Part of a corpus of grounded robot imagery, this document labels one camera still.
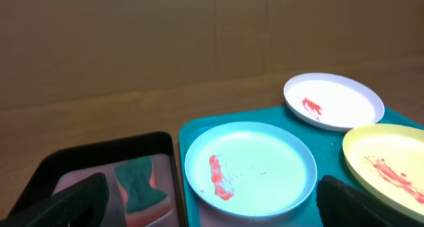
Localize light blue plate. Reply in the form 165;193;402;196
184;121;317;218

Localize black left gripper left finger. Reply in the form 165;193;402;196
1;173;109;227

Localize yellow plate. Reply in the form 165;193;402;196
343;124;423;223

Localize black rectangular water tray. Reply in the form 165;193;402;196
8;131;189;227

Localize green and pink sponge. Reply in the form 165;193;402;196
115;156;174;227

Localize white plate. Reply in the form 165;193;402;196
283;73;385;132

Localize teal serving tray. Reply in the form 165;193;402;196
178;104;424;227

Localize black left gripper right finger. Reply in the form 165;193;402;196
316;175;417;227

